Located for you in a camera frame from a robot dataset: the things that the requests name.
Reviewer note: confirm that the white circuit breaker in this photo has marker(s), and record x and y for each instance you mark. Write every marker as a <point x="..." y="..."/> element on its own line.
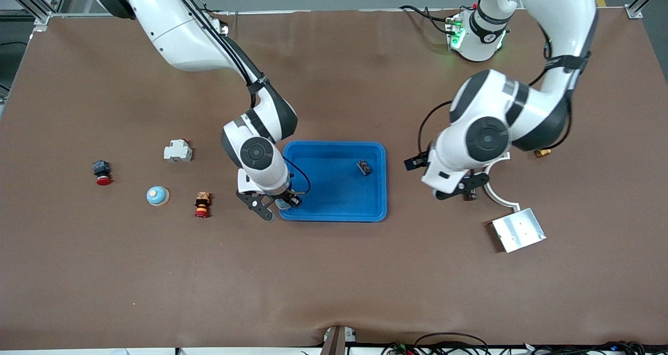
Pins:
<point x="177" y="152"/>

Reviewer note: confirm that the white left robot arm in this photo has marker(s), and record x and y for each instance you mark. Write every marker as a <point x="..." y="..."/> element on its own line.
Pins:
<point x="553" y="10"/>

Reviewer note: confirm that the black terminal block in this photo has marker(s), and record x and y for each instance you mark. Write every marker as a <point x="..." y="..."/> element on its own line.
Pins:
<point x="364" y="167"/>

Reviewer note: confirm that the orange emergency stop button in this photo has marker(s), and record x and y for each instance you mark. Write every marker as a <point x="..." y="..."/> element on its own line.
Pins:
<point x="202" y="203"/>

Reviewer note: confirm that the silver metal plate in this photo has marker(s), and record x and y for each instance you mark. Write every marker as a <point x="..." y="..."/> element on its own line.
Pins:
<point x="519" y="231"/>

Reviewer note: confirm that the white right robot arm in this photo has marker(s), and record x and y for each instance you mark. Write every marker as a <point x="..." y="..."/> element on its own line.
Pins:
<point x="177" y="36"/>

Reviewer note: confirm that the red push button switch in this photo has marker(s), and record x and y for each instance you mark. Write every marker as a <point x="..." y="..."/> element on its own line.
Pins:
<point x="102" y="169"/>

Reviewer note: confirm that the blue call bell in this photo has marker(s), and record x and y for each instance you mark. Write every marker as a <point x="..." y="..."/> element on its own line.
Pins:
<point x="282" y="204"/>
<point x="156" y="195"/>

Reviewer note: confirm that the white curved plastic bracket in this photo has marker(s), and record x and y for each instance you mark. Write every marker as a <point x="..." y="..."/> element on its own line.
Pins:
<point x="501" y="201"/>

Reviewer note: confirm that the blue plastic tray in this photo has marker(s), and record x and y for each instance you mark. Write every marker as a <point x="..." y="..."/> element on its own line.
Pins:
<point x="334" y="188"/>

